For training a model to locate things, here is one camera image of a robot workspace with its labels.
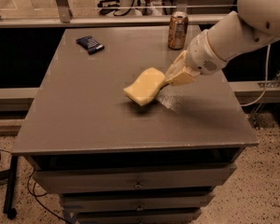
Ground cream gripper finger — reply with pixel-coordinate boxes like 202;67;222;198
166;50;187;77
164;66;200;86

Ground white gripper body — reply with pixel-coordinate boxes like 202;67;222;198
186;30;227;76

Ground yellow sponge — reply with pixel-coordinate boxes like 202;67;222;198
123;67;167;106

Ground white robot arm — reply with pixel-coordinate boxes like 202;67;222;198
164;0;280;86

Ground gold soda can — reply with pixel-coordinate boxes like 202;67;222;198
168;11;189;49

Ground person's legs in background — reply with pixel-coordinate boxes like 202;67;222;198
139;0;163;17

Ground black office chair base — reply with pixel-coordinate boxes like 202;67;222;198
97;0;145;17

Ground top grey drawer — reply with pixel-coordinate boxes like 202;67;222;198
34;162;236;194

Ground grey drawer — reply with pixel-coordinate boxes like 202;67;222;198
77;208;201;224
61;191;214;213
34;162;236;194

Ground grey drawer cabinet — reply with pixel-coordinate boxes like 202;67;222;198
10;25;260;224

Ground middle grey drawer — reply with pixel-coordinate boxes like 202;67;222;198
61;191;214;213

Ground bottom grey drawer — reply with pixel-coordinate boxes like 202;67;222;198
77;208;201;224

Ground black stand leg with caster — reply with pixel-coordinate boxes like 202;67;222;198
0;156;18;220

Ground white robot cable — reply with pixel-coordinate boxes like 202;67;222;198
240;44;273;108

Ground metal railing frame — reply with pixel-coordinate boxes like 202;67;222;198
0;0;236;28

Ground black floor cable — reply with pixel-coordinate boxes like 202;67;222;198
0;138;73;224

